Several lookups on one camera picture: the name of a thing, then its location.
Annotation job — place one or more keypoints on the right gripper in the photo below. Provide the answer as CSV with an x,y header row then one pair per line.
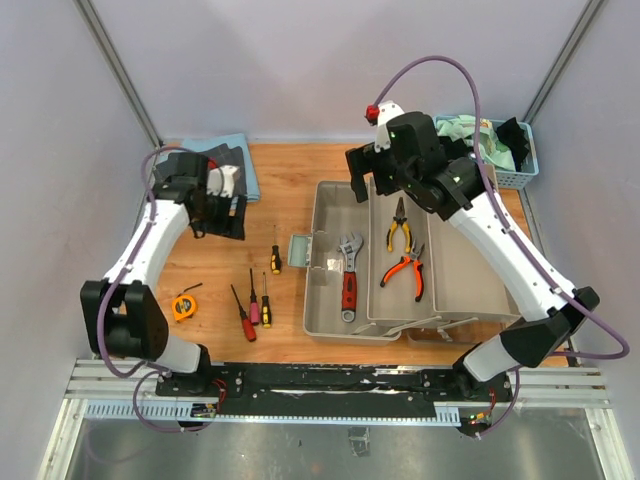
x,y
364,159

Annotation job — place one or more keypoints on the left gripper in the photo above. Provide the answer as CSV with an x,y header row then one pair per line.
x,y
234,225

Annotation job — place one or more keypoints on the short yellow black screwdriver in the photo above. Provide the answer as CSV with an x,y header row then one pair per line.
x,y
275,261

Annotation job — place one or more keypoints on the red handled adjustable wrench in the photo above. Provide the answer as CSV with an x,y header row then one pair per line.
x,y
350,245

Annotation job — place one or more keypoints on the pink handled screwdriver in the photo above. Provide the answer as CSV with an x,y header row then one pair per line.
x,y
254,314

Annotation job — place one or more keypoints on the grey plastic tool box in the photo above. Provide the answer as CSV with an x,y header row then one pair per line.
x,y
417,276

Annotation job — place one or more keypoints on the long yellow black screwdriver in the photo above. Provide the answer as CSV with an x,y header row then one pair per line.
x,y
266,313

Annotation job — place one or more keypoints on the orange tape measure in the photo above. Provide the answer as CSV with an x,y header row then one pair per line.
x,y
184,305

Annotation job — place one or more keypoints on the red handled screwdriver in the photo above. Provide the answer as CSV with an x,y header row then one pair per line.
x,y
246,324

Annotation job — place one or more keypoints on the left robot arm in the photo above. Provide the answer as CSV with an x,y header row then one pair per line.
x,y
125,325

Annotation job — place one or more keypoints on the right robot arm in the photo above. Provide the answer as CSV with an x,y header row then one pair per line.
x,y
458,191

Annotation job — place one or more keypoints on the dark grey checked cloth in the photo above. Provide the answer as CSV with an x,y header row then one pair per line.
x,y
218,156

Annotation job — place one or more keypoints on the light blue folded cloth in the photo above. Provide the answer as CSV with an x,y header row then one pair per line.
x,y
233,141

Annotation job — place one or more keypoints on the green cloth in basket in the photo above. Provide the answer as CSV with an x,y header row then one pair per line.
x,y
459,132

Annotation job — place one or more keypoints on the blue plastic basket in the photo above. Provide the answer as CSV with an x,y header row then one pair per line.
x,y
530,167

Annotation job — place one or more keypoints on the black cloth in basket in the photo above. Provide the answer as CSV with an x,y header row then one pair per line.
x,y
512,135

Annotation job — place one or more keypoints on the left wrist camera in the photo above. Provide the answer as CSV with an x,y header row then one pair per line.
x,y
222,180

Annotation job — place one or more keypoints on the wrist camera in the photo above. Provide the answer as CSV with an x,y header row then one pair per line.
x,y
379,115
222,180

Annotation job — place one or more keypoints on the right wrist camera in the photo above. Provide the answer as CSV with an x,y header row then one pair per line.
x,y
379,115

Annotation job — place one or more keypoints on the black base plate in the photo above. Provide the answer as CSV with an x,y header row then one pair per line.
x,y
332,392

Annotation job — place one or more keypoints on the aluminium frame rail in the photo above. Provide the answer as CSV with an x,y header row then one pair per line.
x,y
93,392

